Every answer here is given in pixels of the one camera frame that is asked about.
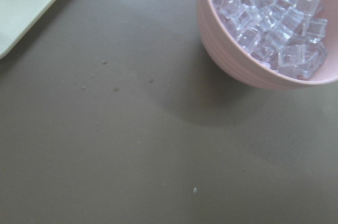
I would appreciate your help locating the pink bowl of ice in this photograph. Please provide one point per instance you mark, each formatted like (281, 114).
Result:
(272, 44)

